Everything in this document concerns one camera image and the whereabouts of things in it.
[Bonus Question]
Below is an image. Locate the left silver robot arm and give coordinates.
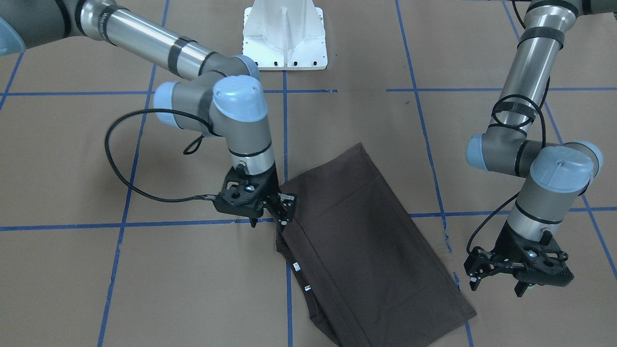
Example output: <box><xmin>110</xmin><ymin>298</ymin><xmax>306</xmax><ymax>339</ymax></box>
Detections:
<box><xmin>464</xmin><ymin>0</ymin><xmax>616</xmax><ymax>297</ymax></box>

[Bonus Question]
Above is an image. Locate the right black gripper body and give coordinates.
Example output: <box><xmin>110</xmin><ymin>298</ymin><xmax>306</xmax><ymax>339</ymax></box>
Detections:
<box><xmin>214</xmin><ymin>164</ymin><xmax>281</xmax><ymax>227</ymax></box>

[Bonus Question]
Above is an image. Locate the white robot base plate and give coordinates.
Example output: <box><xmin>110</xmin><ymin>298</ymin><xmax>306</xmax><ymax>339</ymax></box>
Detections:
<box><xmin>242</xmin><ymin>0</ymin><xmax>328</xmax><ymax>71</ymax></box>

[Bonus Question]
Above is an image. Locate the dark brown t-shirt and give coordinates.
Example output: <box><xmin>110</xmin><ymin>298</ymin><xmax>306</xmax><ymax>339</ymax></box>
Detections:
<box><xmin>276</xmin><ymin>144</ymin><xmax>476</xmax><ymax>347</ymax></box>

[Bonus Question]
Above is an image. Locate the black braided cable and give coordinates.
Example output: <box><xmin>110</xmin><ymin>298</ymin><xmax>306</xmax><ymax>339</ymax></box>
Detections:
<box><xmin>466</xmin><ymin>0</ymin><xmax>551</xmax><ymax>256</ymax></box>
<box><xmin>105</xmin><ymin>108</ymin><xmax>222</xmax><ymax>203</ymax></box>

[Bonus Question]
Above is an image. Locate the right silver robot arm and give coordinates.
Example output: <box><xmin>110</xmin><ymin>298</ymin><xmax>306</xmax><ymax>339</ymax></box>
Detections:
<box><xmin>0</xmin><ymin>0</ymin><xmax>297</xmax><ymax>233</ymax></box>

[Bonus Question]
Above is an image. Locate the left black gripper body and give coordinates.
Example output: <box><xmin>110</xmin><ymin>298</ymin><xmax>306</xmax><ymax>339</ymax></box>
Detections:
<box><xmin>492</xmin><ymin>222</ymin><xmax>574</xmax><ymax>298</ymax></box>

